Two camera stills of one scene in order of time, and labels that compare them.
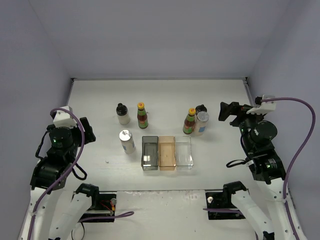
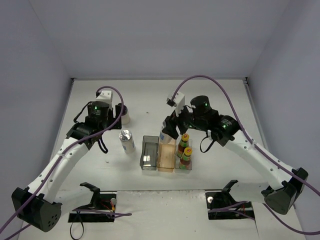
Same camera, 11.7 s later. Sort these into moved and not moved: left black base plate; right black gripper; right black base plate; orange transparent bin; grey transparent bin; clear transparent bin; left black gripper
Moved: left black gripper; right black gripper
Not moved: right black base plate; left black base plate; orange transparent bin; grey transparent bin; clear transparent bin
